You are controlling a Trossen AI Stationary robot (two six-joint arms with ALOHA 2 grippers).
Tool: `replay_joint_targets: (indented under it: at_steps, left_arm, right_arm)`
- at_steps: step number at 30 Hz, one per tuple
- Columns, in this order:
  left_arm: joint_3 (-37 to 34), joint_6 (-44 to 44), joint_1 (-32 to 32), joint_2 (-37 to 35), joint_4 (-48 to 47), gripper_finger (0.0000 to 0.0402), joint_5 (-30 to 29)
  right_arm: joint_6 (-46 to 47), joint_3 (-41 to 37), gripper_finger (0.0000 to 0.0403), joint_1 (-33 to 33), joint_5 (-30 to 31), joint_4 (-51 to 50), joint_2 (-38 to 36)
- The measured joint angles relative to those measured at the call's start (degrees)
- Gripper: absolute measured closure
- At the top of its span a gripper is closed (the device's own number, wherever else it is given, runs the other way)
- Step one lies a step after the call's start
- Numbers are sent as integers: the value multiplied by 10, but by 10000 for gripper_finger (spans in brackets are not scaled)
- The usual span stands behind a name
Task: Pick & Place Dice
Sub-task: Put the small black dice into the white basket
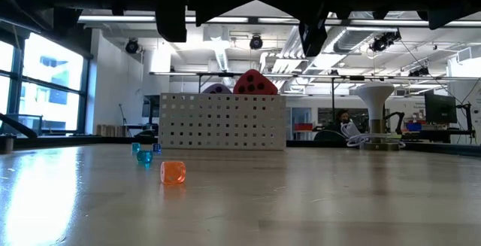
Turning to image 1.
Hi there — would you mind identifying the black aluminium table frame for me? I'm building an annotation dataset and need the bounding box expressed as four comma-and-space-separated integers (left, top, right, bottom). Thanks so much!
0, 112, 481, 158

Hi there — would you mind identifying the small cyan translucent die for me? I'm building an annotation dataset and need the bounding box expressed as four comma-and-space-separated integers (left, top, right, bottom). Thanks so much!
136, 150, 154, 165

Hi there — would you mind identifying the person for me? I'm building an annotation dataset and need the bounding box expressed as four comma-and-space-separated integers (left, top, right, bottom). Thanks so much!
335, 109, 356, 134

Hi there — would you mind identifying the ceiling light strip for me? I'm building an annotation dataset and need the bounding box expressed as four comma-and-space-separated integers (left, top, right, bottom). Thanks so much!
77, 14, 481, 28

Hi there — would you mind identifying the white perforated metal basket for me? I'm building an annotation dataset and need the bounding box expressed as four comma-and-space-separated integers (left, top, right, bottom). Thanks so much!
157, 92, 287, 151

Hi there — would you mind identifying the black background gantry frame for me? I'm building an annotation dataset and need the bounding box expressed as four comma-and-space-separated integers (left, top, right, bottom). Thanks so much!
149, 71, 481, 141

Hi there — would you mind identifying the large purple foam die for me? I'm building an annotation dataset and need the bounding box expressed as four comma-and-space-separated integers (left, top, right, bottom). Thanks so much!
201, 83, 234, 95

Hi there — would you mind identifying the black ceiling-mounted camera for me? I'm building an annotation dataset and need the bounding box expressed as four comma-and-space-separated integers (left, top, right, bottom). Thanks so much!
408, 65, 431, 77
249, 34, 264, 51
124, 38, 141, 55
368, 29, 402, 54

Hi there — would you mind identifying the small orange translucent die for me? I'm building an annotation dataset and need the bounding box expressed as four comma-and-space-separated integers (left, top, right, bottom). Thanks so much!
160, 160, 187, 185

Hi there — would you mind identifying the black computer monitor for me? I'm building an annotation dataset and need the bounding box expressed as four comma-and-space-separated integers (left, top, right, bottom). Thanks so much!
424, 93, 458, 126

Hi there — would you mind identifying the white coiled cable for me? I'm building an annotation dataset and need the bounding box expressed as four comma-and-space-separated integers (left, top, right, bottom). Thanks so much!
340, 121, 407, 149

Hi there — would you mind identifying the large window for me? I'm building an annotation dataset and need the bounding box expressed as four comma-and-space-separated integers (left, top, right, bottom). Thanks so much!
0, 31, 90, 136

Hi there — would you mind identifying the silver ventilation duct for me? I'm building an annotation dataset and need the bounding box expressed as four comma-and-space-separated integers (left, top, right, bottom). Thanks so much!
330, 26, 377, 55

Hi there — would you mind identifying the black office chair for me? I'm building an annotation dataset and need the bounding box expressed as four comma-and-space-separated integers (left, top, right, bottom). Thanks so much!
313, 129, 349, 142

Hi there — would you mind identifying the white mushroom-shaped lamp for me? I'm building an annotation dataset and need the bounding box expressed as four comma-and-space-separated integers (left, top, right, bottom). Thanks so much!
354, 81, 400, 152

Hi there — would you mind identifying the large red foam die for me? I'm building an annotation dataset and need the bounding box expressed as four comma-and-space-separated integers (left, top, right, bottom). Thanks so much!
232, 68, 279, 96

